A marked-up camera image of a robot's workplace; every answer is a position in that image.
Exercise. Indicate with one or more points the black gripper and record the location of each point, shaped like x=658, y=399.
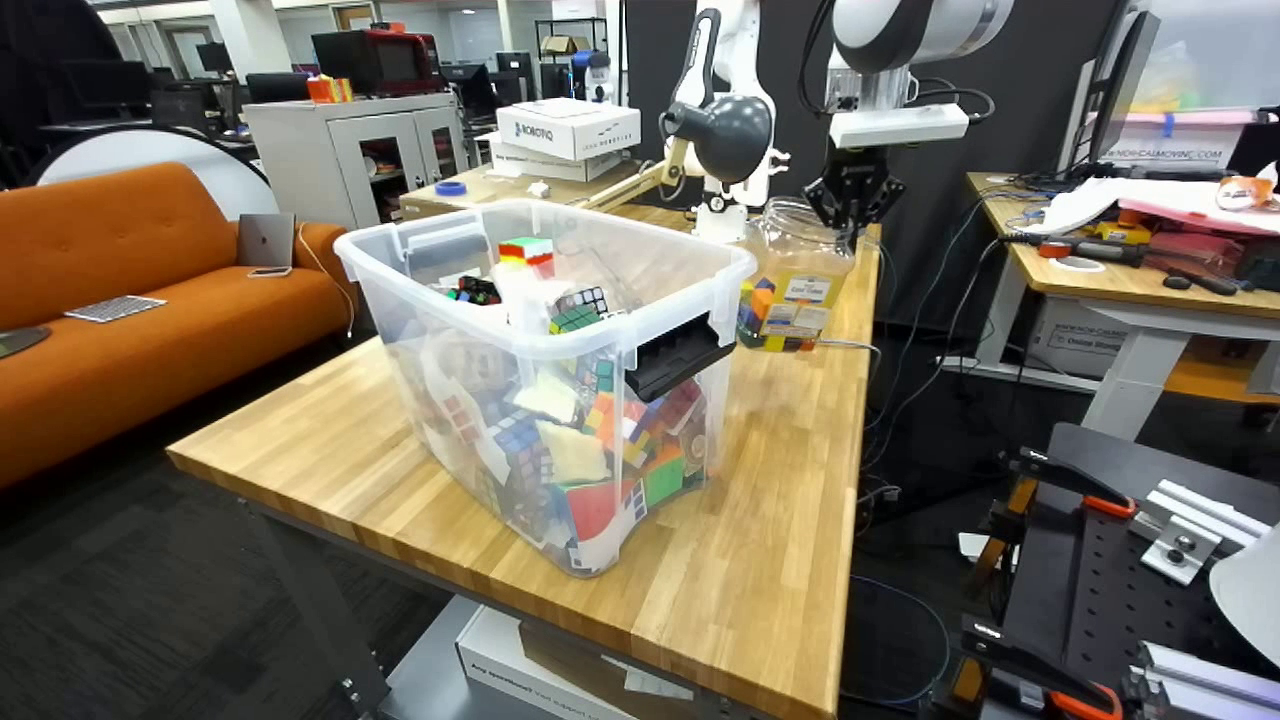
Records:
x=862, y=172

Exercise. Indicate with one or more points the clear jar with coloured cubes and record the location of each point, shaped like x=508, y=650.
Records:
x=803, y=301

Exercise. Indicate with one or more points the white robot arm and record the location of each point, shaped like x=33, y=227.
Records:
x=921, y=24

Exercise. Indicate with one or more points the orange small container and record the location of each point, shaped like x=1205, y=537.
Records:
x=328, y=91

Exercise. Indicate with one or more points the gray desk lamp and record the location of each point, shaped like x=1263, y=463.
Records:
x=726, y=135

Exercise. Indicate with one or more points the white papers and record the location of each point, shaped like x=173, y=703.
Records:
x=1073, y=208

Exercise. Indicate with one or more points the red and black tool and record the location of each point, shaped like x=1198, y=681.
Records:
x=1134, y=255

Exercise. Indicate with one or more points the black computer monitor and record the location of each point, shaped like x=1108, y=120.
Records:
x=1113, y=94

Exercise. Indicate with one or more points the wooden desk with white legs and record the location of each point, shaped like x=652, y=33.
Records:
x=1134, y=285

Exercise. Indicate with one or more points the green white puzzle cube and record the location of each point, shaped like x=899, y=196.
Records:
x=582, y=310

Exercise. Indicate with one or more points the white cardboard box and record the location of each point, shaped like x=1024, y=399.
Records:
x=564, y=127

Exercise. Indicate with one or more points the flat white box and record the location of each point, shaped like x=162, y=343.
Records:
x=553, y=168

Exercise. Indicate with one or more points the multicoloured puzzle cube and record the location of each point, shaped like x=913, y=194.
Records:
x=525, y=255

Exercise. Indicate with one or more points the pink folder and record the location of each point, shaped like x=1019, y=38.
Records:
x=1202, y=220

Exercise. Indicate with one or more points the large clear plastic bin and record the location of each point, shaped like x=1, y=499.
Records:
x=533, y=400

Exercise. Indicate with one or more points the black puzzle cube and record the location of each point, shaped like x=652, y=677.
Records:
x=474, y=291

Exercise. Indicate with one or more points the blue disc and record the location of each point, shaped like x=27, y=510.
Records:
x=449, y=191

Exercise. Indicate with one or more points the black perforated board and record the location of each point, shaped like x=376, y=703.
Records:
x=1083, y=574

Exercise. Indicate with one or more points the black appliance box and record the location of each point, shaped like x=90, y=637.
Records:
x=383, y=63

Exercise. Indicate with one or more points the white cabinet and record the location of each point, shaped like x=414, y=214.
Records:
x=345, y=154

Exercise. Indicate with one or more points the white box under table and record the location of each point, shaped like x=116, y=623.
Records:
x=563, y=673

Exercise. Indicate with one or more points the gray round plate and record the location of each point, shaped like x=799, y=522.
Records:
x=1252, y=595

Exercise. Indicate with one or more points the gray laptop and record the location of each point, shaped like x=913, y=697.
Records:
x=266, y=240

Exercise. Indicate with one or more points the white round chair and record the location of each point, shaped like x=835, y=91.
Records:
x=145, y=154

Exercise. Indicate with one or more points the flat gray pad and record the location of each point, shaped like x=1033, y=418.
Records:
x=116, y=310

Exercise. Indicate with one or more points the orange sofa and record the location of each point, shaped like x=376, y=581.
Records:
x=120, y=344

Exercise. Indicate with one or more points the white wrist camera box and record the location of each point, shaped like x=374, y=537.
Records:
x=901, y=127

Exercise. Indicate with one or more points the aluminium extrusion bracket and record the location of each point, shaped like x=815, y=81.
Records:
x=1193, y=526

